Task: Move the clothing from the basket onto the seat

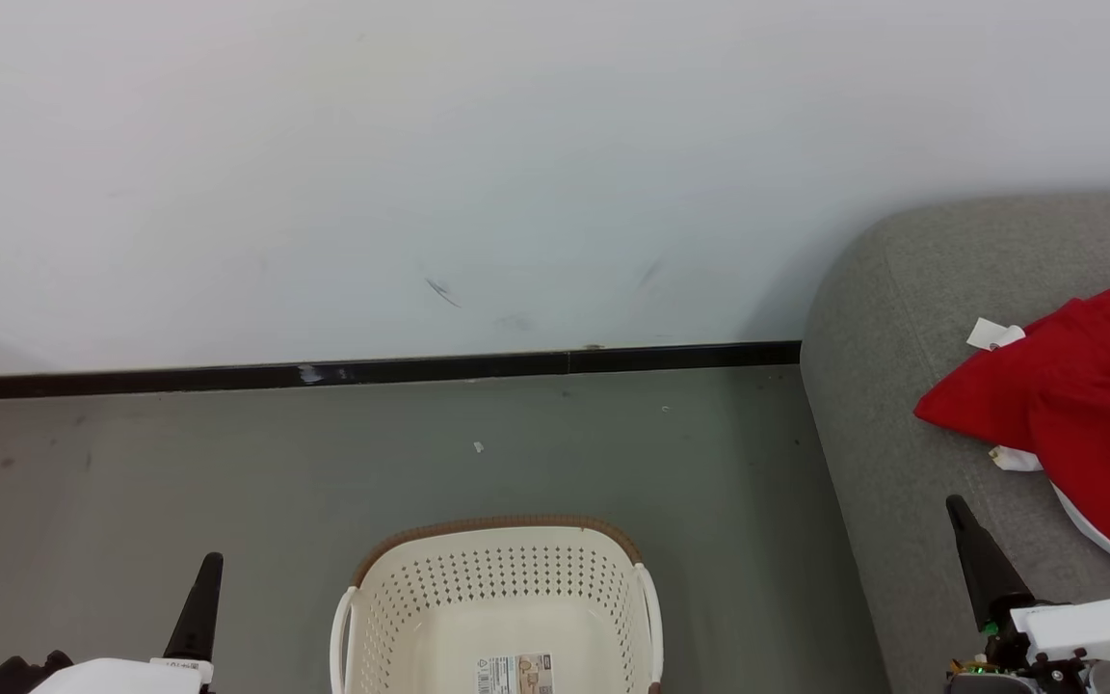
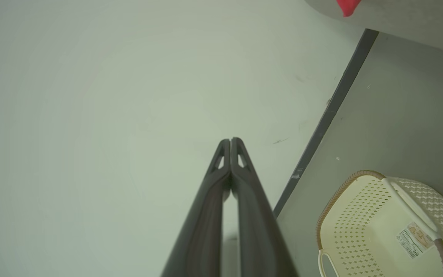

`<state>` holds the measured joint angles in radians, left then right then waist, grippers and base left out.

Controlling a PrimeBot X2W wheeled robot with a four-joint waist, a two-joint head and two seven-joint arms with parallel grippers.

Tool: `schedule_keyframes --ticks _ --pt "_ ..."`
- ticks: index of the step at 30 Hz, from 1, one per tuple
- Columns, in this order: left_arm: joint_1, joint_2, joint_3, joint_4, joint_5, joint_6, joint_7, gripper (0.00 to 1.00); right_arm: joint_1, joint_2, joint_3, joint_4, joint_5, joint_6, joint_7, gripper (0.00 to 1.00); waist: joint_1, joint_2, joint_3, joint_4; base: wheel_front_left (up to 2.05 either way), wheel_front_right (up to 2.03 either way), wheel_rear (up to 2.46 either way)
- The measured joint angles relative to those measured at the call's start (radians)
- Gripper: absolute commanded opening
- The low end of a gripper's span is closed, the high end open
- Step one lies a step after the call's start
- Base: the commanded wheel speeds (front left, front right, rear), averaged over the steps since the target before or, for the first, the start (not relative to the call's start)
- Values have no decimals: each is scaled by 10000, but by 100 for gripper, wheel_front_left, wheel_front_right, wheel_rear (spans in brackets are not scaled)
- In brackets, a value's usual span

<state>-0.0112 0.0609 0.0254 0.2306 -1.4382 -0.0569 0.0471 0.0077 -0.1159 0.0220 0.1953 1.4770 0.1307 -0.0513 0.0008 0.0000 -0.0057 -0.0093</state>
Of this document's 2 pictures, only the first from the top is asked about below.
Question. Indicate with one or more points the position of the printed basket label sticker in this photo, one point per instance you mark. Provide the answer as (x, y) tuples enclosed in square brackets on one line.
[(515, 675)]

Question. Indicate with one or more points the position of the cream perforated laundry basket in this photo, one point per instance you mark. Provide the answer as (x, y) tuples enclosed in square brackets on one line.
[(497, 598)]

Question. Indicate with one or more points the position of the black wall baseboard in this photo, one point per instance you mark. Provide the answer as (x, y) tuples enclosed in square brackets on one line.
[(227, 376)]

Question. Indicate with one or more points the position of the grey fabric sofa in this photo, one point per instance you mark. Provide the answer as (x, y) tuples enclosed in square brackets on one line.
[(902, 482)]

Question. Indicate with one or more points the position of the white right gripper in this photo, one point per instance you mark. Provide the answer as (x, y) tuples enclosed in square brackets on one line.
[(1075, 631)]

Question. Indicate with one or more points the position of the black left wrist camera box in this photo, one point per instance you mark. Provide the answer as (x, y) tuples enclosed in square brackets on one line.
[(15, 675)]

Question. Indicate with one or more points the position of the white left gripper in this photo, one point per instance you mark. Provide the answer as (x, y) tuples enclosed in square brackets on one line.
[(121, 678)]

